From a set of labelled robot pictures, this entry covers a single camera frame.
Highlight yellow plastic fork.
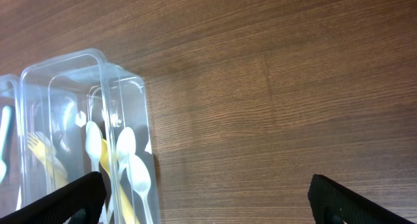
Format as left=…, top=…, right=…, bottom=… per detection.
left=27, top=132, right=68, bottom=188

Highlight right clear plastic container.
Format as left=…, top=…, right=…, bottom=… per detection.
left=19, top=49, right=160, bottom=223

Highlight left clear plastic container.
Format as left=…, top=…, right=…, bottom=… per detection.
left=1, top=74, right=21, bottom=217

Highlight clear plastic container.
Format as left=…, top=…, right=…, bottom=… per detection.
left=1, top=74, right=21, bottom=217
left=19, top=49, right=160, bottom=223

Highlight yellow plastic spoon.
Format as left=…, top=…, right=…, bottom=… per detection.
left=100, top=139, right=140, bottom=224

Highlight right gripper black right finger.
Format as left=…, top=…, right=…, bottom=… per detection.
left=308, top=174, right=412, bottom=224

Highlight white plastic spoon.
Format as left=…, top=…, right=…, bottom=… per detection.
left=116, top=127, right=136, bottom=180
left=85, top=121, right=102, bottom=171
left=126, top=154, right=153, bottom=224

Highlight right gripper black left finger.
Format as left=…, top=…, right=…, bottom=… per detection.
left=1, top=171, right=107, bottom=224

